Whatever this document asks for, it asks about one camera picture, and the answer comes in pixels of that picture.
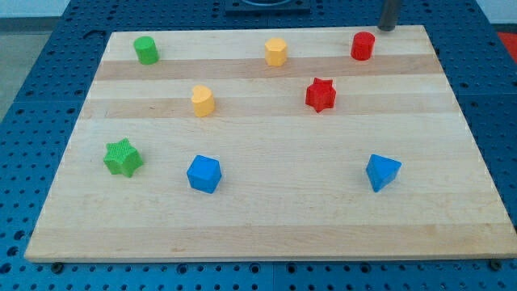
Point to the blue triangle block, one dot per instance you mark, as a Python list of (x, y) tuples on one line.
[(381, 171)]

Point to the yellow heart block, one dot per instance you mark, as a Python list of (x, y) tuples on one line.
[(202, 100)]

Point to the blue cube block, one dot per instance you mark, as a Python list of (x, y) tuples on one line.
[(204, 174)]

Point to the green star block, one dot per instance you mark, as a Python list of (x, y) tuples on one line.
[(122, 158)]

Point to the wooden board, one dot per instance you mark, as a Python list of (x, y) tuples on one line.
[(294, 184)]

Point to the red cylinder block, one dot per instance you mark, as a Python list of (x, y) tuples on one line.
[(362, 46)]

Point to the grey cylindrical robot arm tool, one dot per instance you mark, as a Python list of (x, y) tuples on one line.
[(389, 15)]

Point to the yellow hexagon block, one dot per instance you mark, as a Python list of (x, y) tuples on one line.
[(276, 51)]

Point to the red star block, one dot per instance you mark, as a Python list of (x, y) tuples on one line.
[(320, 95)]

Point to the green cylinder block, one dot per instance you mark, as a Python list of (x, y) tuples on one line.
[(146, 50)]

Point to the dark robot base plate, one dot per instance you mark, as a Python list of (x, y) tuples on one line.
[(237, 7)]

